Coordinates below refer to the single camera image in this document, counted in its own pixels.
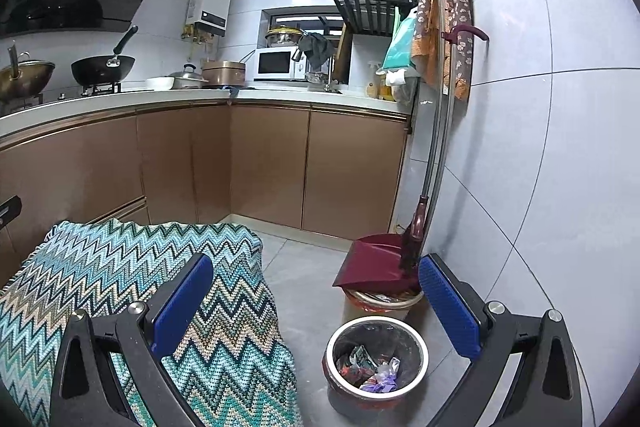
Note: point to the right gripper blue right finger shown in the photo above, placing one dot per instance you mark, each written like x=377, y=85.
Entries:
x=456, y=305

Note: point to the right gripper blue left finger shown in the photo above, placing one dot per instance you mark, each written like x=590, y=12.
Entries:
x=175, y=303

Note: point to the purple gloves plastic bundle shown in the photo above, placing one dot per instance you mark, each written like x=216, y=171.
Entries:
x=384, y=380

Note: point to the green white box wrapper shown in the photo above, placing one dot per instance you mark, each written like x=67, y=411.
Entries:
x=361, y=358

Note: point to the white round trash bin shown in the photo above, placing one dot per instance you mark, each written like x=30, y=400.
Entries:
x=384, y=338

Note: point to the brown lower kitchen cabinets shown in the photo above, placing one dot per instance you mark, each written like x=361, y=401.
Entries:
x=313, y=169

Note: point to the bin under dustpan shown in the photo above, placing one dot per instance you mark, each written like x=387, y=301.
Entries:
x=359, y=304

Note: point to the maroon broom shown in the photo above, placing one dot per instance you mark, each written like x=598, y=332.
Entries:
x=415, y=234

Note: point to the zigzag teal knitted blanket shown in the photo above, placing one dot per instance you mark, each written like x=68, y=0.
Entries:
x=232, y=367

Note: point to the maroon dustpan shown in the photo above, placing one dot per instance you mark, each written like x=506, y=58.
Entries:
x=372, y=265

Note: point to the black frying pan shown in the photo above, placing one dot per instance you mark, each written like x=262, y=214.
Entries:
x=105, y=69

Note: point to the white dish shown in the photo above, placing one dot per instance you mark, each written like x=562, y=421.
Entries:
x=164, y=83

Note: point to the steel pot with lid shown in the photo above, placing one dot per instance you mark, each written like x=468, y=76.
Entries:
x=188, y=78

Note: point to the teal hanging bag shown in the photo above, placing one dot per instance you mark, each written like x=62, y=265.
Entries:
x=398, y=54

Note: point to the white microwave oven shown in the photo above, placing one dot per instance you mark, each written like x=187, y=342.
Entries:
x=279, y=64

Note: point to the orange patterned apron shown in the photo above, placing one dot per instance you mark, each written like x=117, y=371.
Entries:
x=433, y=17

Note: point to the white wall water heater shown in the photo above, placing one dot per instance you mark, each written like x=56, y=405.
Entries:
x=208, y=15

